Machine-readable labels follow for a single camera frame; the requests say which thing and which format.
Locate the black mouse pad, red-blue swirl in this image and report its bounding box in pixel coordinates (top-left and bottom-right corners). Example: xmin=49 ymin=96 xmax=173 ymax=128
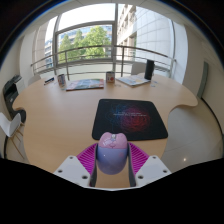
xmin=91 ymin=98 xmax=169 ymax=142

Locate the pink and lilac computer mouse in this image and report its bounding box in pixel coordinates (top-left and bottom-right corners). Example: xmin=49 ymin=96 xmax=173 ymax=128
xmin=95 ymin=131 xmax=129 ymax=176

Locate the grey-green door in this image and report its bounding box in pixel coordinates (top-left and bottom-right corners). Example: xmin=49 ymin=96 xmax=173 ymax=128
xmin=197 ymin=60 xmax=210 ymax=99

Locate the open book with light pages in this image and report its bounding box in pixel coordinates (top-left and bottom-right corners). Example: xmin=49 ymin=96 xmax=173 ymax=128
xmin=115 ymin=74 xmax=152 ymax=88

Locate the black cylindrical speaker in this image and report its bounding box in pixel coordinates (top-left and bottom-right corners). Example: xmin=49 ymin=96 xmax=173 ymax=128
xmin=144 ymin=59 xmax=156 ymax=81

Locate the printed drink can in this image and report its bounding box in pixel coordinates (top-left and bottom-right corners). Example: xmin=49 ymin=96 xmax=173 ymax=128
xmin=56 ymin=73 xmax=67 ymax=90

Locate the white chair with tall backrest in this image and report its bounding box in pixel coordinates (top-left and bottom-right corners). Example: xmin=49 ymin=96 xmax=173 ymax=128
xmin=130 ymin=62 xmax=147 ymax=76

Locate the black and white printer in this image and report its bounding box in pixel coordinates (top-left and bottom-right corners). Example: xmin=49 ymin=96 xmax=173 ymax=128
xmin=2 ymin=74 xmax=27 ymax=124

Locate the dark marker pen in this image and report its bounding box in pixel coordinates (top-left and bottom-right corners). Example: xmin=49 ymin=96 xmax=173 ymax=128
xmin=43 ymin=77 xmax=55 ymax=86

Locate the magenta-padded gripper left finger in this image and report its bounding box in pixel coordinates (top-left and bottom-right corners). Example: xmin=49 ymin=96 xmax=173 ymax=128
xmin=53 ymin=142 xmax=99 ymax=188

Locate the white mug with red print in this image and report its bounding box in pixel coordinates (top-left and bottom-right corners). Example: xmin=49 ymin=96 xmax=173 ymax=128
xmin=105 ymin=71 xmax=116 ymax=84

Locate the grey metal balcony railing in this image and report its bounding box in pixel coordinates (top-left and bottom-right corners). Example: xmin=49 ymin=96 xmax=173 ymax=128
xmin=30 ymin=45 xmax=177 ymax=78

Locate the colourful closed magazine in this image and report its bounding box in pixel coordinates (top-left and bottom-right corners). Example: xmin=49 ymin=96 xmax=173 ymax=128
xmin=65 ymin=78 xmax=105 ymax=92

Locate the white chair with low backrest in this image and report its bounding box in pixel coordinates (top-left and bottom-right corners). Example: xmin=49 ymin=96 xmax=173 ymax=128
xmin=27 ymin=73 xmax=42 ymax=87

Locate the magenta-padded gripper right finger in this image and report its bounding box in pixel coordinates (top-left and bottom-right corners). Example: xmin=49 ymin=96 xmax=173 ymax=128
xmin=126 ymin=142 xmax=172 ymax=188

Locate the white chair with wooden legs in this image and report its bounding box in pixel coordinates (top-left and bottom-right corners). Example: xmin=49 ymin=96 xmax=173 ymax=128
xmin=0 ymin=112 xmax=26 ymax=159

